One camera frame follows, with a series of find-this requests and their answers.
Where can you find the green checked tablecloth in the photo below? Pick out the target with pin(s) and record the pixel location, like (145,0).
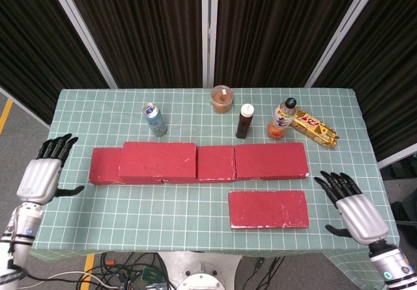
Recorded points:
(163,221)

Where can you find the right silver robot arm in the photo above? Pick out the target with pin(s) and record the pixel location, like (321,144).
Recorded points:
(391,264)

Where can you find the light blue drink can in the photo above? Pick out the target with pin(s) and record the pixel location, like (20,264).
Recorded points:
(155,120)

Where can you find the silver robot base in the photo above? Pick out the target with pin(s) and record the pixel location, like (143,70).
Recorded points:
(202,270)

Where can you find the clear jar of rubber bands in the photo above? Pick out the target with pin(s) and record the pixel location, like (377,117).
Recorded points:
(222,101)

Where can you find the white partition post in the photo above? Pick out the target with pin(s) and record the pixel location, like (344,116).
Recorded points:
(209,32)
(83,32)
(343,32)

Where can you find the white partition frame rail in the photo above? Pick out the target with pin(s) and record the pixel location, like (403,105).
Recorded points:
(23,106)
(399,158)

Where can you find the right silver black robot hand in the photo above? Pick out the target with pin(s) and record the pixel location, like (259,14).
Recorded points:
(361,216)

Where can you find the dark sauce bottle white cap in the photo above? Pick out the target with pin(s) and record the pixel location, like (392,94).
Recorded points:
(243,124)

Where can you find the red brick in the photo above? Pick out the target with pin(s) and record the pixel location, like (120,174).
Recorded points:
(268,208)
(270,159)
(104,166)
(215,163)
(156,159)

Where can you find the dark ribbed partition panel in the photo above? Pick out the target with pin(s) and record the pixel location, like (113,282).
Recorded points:
(277,29)
(387,58)
(140,29)
(32,42)

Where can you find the tea bottle with white label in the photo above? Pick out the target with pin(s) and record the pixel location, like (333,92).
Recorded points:
(281,120)

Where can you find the gold snack package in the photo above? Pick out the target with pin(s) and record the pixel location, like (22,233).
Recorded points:
(316,127)

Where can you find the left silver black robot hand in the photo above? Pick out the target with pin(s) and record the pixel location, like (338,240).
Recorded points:
(39,179)

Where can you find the green circuit board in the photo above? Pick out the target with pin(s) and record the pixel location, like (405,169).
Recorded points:
(151,274)

